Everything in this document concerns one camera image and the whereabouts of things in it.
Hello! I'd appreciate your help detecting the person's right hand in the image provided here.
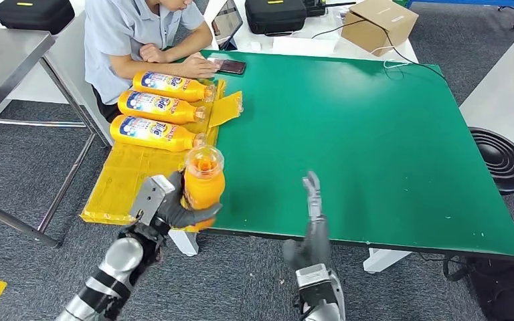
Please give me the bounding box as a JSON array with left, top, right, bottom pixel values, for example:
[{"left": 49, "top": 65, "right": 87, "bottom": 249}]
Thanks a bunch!
[{"left": 180, "top": 53, "right": 221, "bottom": 81}]

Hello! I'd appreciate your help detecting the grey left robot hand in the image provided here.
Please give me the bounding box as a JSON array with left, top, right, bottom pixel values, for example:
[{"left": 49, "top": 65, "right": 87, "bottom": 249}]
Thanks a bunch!
[{"left": 155, "top": 171, "right": 224, "bottom": 229}]

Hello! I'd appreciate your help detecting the person's left hand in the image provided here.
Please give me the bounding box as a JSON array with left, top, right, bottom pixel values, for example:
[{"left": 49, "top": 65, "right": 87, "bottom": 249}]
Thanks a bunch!
[{"left": 139, "top": 43, "right": 169, "bottom": 64}]

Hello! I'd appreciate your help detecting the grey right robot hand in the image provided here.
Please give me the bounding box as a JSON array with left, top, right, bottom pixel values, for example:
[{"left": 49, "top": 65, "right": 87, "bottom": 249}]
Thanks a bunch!
[{"left": 282, "top": 171, "right": 333, "bottom": 272}]

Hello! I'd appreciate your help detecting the orange detergent bottle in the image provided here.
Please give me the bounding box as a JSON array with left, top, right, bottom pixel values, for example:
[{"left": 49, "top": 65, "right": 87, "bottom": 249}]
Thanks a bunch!
[
  {"left": 109, "top": 114, "right": 207, "bottom": 153},
  {"left": 117, "top": 90, "right": 207, "bottom": 125},
  {"left": 180, "top": 145, "right": 226, "bottom": 232},
  {"left": 132, "top": 70, "right": 217, "bottom": 104}
]

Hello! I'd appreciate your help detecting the smartphone with red screen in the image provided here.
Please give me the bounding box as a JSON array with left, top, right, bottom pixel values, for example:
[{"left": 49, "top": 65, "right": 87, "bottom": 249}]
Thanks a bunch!
[{"left": 207, "top": 58, "right": 247, "bottom": 76}]

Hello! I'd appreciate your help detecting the white table leg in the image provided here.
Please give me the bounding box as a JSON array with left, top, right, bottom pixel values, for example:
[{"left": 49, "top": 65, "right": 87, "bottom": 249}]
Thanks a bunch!
[
  {"left": 362, "top": 247, "right": 413, "bottom": 275},
  {"left": 168, "top": 229, "right": 199, "bottom": 257}
]

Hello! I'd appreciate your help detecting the person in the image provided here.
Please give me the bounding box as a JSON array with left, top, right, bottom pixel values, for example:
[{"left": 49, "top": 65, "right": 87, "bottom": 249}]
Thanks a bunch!
[{"left": 84, "top": 0, "right": 221, "bottom": 124}]

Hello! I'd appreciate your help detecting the white table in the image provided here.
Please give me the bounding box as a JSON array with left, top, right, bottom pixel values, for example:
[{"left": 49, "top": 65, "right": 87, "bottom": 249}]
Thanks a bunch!
[{"left": 190, "top": 0, "right": 419, "bottom": 65}]

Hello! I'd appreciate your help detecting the tablet on stand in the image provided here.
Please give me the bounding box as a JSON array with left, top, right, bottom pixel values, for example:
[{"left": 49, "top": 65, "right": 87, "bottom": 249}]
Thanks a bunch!
[{"left": 210, "top": 0, "right": 244, "bottom": 51}]

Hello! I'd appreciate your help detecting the yellow taped cardboard sheet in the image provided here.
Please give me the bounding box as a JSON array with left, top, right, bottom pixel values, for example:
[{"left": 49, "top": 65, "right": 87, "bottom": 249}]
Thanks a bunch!
[{"left": 79, "top": 80, "right": 244, "bottom": 233}]

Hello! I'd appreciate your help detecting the pale grey bench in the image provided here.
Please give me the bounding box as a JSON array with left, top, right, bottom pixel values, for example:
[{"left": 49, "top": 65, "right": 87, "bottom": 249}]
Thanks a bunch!
[{"left": 43, "top": 9, "right": 115, "bottom": 147}]

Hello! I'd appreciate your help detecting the black carrying case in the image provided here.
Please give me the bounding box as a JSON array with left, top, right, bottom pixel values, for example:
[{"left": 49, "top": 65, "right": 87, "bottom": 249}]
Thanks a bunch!
[
  {"left": 244, "top": 0, "right": 308, "bottom": 36},
  {"left": 0, "top": 0, "right": 76, "bottom": 35}
]

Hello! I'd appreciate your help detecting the green table mat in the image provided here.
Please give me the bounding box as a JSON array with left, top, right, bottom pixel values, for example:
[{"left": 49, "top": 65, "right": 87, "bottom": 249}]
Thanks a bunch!
[{"left": 163, "top": 49, "right": 514, "bottom": 260}]

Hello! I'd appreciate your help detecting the grey metal table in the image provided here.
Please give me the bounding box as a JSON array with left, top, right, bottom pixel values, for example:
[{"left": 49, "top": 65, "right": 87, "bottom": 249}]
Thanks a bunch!
[{"left": 0, "top": 27, "right": 112, "bottom": 249}]

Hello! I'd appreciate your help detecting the brown cardboard box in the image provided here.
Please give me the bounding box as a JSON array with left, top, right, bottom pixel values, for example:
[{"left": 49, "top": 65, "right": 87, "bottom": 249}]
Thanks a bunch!
[{"left": 341, "top": 0, "right": 419, "bottom": 58}]

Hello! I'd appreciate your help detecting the black round stool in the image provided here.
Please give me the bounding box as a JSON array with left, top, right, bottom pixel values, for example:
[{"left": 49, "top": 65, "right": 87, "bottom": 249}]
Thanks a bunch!
[{"left": 467, "top": 127, "right": 514, "bottom": 227}]

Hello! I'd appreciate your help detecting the pale grey table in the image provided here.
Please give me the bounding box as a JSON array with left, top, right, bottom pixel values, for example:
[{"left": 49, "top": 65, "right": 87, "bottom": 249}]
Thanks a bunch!
[{"left": 458, "top": 13, "right": 514, "bottom": 154}]

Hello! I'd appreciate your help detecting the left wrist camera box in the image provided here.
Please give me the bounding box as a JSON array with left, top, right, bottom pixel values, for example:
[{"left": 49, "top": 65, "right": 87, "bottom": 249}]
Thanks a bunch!
[{"left": 129, "top": 175, "right": 176, "bottom": 227}]

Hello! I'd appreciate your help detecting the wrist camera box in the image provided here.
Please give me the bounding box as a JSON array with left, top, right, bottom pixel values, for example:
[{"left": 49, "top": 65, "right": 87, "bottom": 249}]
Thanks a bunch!
[
  {"left": 129, "top": 175, "right": 176, "bottom": 227},
  {"left": 295, "top": 263, "right": 340, "bottom": 306}
]

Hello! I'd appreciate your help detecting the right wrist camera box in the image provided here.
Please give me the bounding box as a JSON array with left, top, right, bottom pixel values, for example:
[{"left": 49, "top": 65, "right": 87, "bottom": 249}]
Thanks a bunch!
[{"left": 295, "top": 263, "right": 340, "bottom": 306}]

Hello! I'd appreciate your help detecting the white cable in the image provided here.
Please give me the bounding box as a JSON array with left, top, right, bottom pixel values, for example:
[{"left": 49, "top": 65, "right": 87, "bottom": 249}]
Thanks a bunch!
[{"left": 369, "top": 45, "right": 411, "bottom": 70}]

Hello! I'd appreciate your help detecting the black cable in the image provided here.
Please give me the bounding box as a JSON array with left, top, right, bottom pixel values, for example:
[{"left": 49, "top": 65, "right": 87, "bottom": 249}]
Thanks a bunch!
[{"left": 311, "top": 19, "right": 449, "bottom": 87}]

